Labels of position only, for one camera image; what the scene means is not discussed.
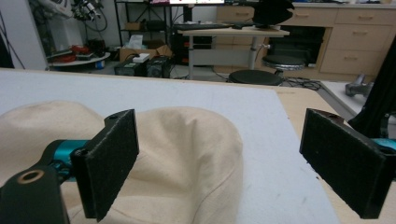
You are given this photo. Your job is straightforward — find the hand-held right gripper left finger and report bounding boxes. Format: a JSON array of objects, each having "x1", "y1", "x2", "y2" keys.
[{"x1": 70, "y1": 108, "x2": 140, "y2": 222}]

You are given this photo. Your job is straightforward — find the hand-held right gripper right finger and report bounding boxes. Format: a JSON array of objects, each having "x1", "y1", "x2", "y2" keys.
[{"x1": 299, "y1": 107, "x2": 396, "y2": 219}]

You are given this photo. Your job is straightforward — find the cream fabric hat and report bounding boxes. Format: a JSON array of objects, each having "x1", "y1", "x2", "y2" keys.
[{"x1": 0, "y1": 100, "x2": 245, "y2": 224}]

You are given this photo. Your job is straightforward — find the black cloth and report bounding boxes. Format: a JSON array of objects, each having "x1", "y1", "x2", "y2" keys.
[{"x1": 347, "y1": 34, "x2": 396, "y2": 139}]

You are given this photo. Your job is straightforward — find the grey metal tool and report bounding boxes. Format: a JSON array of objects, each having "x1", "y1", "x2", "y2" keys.
[{"x1": 345, "y1": 73, "x2": 375, "y2": 98}]

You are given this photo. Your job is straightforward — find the black equipment box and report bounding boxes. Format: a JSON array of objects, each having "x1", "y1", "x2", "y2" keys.
[{"x1": 113, "y1": 56, "x2": 172, "y2": 78}]

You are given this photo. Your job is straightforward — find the round white table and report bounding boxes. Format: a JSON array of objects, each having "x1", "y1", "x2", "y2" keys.
[{"x1": 46, "y1": 51, "x2": 112, "y2": 68}]

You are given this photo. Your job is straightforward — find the cardboard box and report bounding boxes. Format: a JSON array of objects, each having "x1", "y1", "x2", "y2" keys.
[{"x1": 119, "y1": 44, "x2": 174, "y2": 63}]

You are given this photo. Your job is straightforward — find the black round stool chrome rim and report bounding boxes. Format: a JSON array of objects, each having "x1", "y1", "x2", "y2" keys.
[{"x1": 262, "y1": 54, "x2": 306, "y2": 72}]

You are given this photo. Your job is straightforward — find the black round stool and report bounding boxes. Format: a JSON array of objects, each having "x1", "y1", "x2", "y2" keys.
[{"x1": 228, "y1": 69, "x2": 284, "y2": 87}]

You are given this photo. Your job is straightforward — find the wooden drawer cabinet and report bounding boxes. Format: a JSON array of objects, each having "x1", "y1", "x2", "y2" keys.
[{"x1": 214, "y1": 2, "x2": 396, "y2": 82}]

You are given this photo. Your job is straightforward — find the black metal shelf rack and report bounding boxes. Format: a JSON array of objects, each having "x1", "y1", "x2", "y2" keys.
[{"x1": 113, "y1": 0, "x2": 188, "y2": 48}]

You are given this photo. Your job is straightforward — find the black keyboard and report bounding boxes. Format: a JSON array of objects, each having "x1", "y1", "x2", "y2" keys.
[{"x1": 173, "y1": 21, "x2": 234, "y2": 32}]

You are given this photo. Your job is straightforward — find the light wooden desk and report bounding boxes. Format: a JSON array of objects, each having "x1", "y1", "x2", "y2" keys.
[{"x1": 177, "y1": 25, "x2": 290, "y2": 80}]

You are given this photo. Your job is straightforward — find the computer monitor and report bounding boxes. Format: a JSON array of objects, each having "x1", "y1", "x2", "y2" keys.
[{"x1": 169, "y1": 0, "x2": 226, "y2": 6}]

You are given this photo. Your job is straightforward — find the black floor cables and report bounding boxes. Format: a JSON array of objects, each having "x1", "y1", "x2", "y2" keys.
[{"x1": 281, "y1": 76, "x2": 322, "y2": 91}]

